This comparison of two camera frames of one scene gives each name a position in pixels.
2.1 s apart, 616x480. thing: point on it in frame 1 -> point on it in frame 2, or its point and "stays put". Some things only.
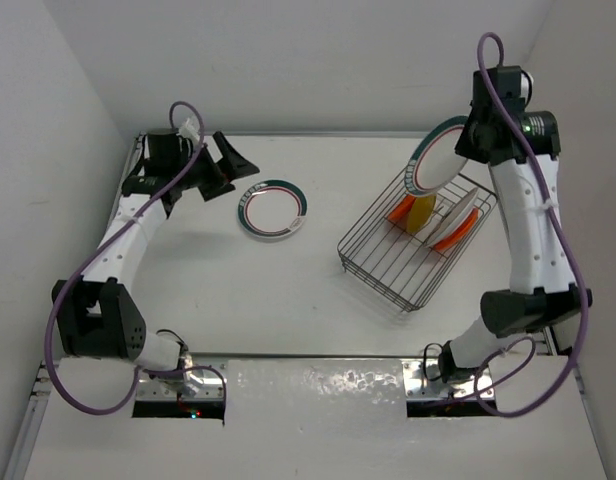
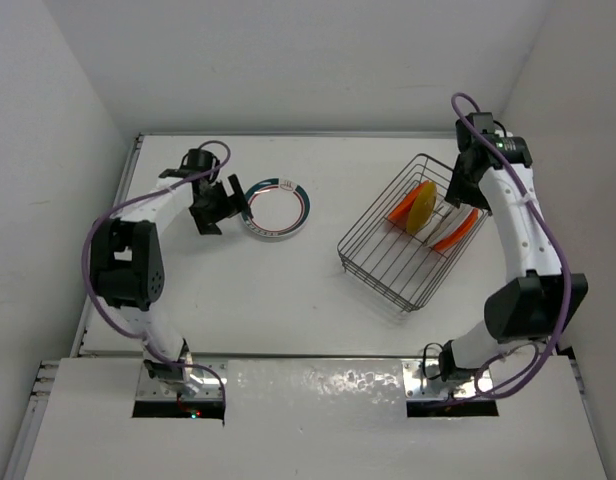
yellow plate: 420,211 stays put
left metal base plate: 152,389 stays put
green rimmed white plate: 435,161 -> 279,207
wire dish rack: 404,244 stays put
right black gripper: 465,146 -> 460,194
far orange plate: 402,209 stays put
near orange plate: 461,233 stays put
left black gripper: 229,168 -> 206,221
